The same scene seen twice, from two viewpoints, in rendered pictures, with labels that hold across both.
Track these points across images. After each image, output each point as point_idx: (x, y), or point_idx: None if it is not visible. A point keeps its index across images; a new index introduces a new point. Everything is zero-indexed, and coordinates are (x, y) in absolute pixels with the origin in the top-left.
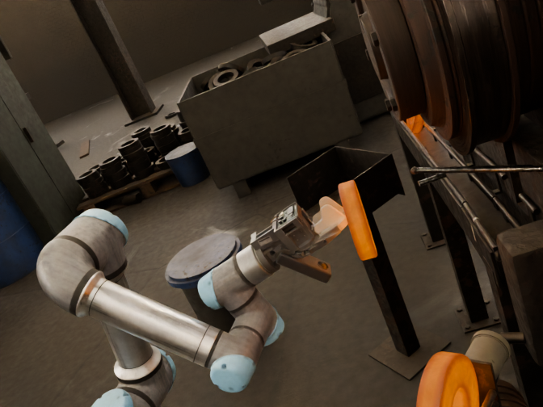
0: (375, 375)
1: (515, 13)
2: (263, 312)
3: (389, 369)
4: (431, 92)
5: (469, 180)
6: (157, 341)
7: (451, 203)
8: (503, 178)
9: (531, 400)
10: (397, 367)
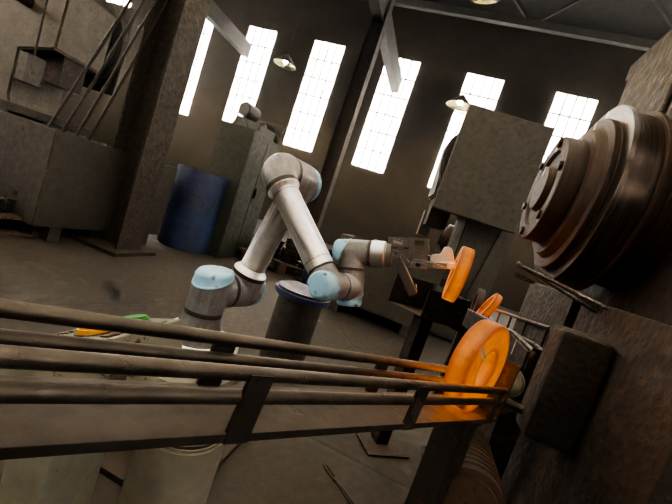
0: (347, 436)
1: (663, 191)
2: (359, 283)
3: (358, 440)
4: (573, 212)
5: None
6: (298, 236)
7: None
8: None
9: None
10: (364, 442)
